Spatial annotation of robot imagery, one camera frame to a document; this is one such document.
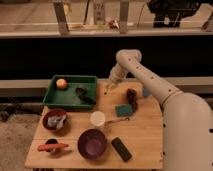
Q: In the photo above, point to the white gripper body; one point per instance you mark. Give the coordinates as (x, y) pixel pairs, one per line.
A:
(117, 74)

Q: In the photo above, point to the yellow banana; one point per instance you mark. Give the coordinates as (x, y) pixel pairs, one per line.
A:
(110, 86)

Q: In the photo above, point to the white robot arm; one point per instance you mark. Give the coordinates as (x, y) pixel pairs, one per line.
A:
(187, 118)

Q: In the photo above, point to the dark object in tray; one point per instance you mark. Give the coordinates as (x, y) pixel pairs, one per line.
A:
(82, 94)

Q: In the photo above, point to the green plastic tray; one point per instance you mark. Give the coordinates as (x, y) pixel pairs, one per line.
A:
(68, 98)

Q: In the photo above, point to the dark grape bunch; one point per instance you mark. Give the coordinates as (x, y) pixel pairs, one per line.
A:
(132, 99)

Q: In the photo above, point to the green sponge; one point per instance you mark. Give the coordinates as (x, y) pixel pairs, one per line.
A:
(123, 110)

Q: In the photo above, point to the white cup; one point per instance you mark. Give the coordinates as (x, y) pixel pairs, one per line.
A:
(97, 119)

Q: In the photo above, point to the wooden table board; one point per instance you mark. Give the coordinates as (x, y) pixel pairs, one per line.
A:
(134, 143)

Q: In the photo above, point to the orange round fruit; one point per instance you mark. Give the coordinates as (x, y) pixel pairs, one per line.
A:
(61, 84)

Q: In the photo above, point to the purple bowl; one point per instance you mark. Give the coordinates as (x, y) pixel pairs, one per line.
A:
(92, 144)

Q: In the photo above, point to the red bowl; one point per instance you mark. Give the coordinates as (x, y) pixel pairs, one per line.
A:
(53, 112)

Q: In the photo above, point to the black rectangular remote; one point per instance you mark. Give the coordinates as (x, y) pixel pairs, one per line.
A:
(121, 149)

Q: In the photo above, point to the crumpled white paper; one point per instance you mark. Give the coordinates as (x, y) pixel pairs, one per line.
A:
(56, 122)

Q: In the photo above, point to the small dark bowl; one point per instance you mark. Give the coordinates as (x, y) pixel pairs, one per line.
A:
(51, 141)

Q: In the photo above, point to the orange carrot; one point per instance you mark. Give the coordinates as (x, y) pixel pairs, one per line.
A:
(49, 147)

